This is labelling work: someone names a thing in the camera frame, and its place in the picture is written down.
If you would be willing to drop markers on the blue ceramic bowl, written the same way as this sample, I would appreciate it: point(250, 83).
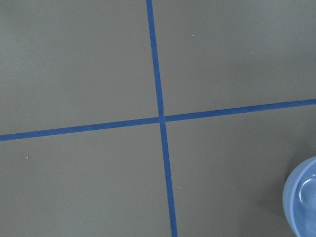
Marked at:
point(299, 199)

